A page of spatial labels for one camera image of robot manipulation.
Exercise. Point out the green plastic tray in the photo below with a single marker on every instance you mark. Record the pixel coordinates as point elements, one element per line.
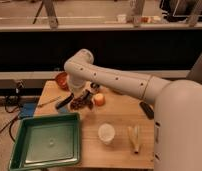
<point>47,141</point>

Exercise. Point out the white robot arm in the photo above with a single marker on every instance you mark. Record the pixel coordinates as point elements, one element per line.
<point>177,107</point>

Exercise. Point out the red bowl with spoon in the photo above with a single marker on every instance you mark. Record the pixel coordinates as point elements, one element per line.
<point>61,80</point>

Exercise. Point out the yellow corn husk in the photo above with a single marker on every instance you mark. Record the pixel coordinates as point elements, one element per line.
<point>134,137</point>

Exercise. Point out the grey round lid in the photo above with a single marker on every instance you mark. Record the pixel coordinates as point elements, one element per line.
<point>63,110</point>

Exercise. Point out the wooden stick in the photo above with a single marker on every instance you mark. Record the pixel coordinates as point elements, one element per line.
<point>48,102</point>

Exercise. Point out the pile of brown nuts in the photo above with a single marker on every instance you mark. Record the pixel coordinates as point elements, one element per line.
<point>79,103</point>

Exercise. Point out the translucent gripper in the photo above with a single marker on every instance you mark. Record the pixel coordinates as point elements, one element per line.
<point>77,91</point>

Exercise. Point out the small metal cup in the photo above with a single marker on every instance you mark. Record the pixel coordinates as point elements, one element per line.
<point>95,88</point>

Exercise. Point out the blue cloth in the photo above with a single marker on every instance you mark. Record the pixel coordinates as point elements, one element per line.
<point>27,110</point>

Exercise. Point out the black remote control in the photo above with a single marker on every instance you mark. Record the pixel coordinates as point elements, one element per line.
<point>147,110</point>

